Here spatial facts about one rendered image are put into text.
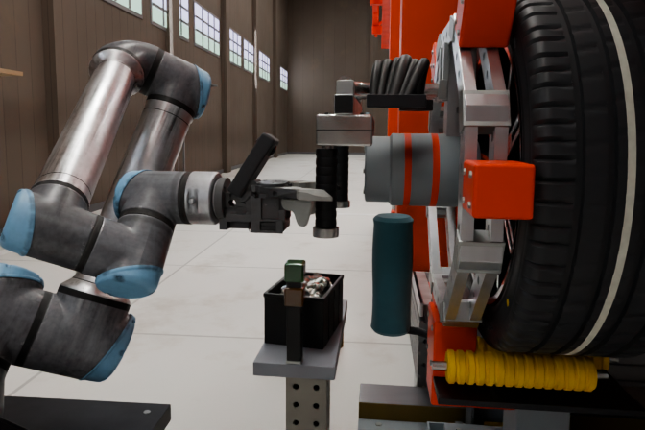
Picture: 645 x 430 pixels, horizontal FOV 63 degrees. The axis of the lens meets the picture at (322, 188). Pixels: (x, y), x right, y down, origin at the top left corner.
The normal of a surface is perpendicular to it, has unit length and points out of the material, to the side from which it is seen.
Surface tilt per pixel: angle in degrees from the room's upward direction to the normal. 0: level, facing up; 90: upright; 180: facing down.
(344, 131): 90
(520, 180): 90
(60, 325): 63
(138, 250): 58
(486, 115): 90
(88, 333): 77
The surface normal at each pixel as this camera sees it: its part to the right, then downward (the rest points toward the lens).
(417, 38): -0.11, 0.11
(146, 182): -0.07, -0.59
